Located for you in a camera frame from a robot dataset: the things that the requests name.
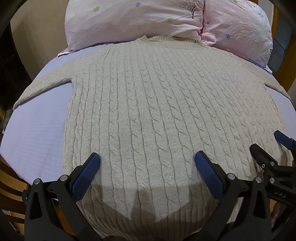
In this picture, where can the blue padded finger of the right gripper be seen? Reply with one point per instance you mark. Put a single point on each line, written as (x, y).
(287, 142)

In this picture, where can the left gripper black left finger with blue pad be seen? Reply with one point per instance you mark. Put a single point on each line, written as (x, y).
(51, 209)

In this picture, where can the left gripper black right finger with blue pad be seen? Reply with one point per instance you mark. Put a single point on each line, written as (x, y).
(243, 208)

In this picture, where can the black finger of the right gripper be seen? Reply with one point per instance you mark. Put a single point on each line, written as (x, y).
(266, 162)

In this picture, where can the beige cable knit sweater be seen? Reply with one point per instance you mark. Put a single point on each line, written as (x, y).
(174, 212)

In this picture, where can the pink floral pillow right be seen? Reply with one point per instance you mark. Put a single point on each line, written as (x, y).
(239, 27)

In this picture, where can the pink floral pillow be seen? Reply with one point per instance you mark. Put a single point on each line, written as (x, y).
(88, 23)
(239, 27)

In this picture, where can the pink floral pillow left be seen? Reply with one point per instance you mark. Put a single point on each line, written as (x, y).
(88, 23)

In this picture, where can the wooden headboard frame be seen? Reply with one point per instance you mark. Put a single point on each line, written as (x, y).
(281, 16)

